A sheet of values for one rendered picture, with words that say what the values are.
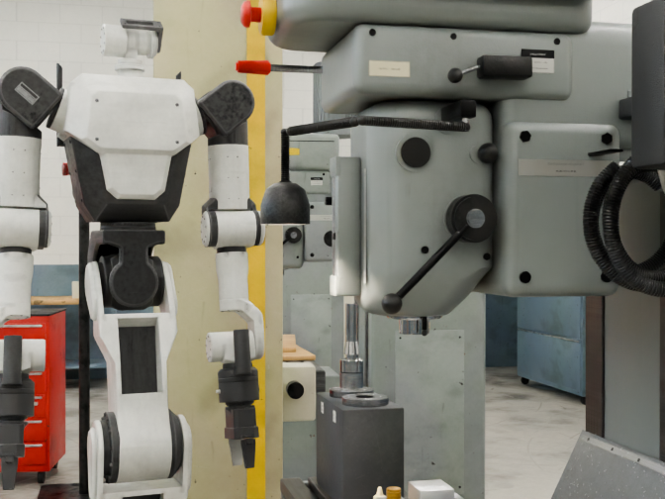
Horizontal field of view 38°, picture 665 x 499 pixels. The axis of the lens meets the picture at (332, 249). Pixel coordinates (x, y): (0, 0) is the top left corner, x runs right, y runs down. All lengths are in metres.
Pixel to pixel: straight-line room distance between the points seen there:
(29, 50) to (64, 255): 2.15
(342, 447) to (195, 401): 1.43
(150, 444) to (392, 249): 0.78
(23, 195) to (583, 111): 1.13
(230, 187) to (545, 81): 0.89
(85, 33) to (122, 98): 8.64
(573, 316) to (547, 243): 7.40
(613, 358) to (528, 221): 0.37
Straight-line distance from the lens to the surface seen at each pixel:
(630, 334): 1.66
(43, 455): 6.02
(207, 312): 3.17
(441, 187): 1.41
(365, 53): 1.38
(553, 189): 1.46
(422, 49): 1.41
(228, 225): 2.10
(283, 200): 1.36
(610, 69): 1.53
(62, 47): 10.64
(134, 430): 1.98
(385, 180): 1.40
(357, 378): 1.95
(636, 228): 1.64
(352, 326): 1.94
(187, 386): 3.19
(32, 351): 2.01
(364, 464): 1.84
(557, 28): 1.49
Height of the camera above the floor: 1.42
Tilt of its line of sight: level
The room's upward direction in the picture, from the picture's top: straight up
